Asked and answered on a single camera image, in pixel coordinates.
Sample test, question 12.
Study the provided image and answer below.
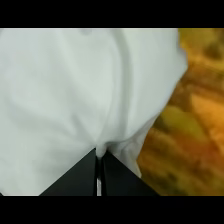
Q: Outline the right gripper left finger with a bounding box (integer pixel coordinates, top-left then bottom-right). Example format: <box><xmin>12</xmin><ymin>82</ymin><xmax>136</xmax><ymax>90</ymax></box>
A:
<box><xmin>39</xmin><ymin>147</ymin><xmax>99</xmax><ymax>196</ymax></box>

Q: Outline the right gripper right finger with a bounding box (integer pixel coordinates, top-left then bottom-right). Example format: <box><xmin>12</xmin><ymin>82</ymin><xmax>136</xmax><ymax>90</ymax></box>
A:
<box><xmin>100</xmin><ymin>151</ymin><xmax>159</xmax><ymax>196</ymax></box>

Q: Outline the white T-shirt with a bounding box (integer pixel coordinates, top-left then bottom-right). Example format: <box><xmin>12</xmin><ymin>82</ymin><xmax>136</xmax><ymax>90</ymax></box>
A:
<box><xmin>0</xmin><ymin>28</ymin><xmax>190</xmax><ymax>196</ymax></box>

